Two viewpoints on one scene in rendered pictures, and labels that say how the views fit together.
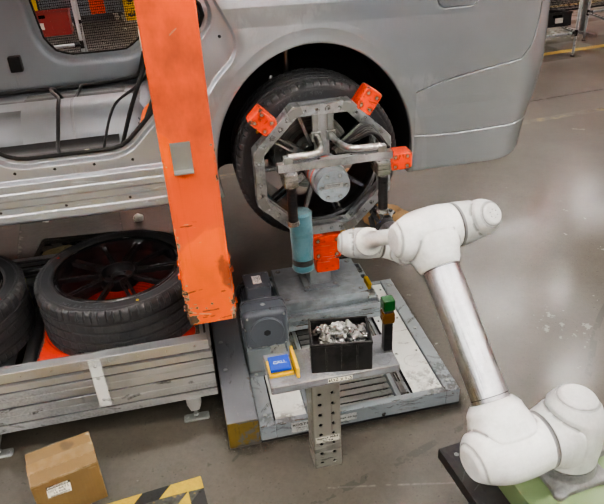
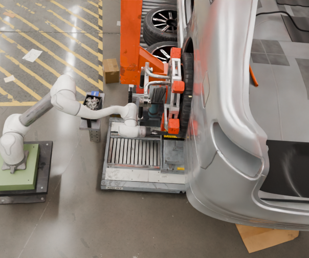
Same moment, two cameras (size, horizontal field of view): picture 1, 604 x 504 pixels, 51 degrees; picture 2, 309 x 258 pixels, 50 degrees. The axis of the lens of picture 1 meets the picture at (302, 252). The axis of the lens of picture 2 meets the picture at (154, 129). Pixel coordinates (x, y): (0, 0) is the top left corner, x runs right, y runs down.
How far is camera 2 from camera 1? 3.16 m
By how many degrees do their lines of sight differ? 70
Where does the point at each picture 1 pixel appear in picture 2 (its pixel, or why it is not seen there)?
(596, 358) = not seen: outside the picture
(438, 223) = (58, 83)
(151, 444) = (122, 94)
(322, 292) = (169, 142)
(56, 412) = not seen: hidden behind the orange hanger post
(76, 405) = not seen: hidden behind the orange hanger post
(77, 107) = (265, 22)
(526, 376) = (105, 226)
